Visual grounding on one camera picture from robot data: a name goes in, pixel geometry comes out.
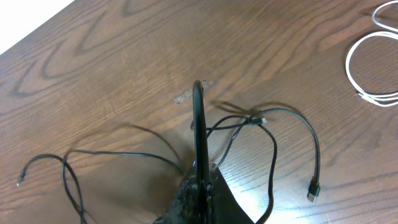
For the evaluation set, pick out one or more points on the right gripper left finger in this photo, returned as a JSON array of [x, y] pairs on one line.
[[184, 208]]

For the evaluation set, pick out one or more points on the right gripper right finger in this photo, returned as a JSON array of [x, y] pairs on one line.
[[221, 206]]

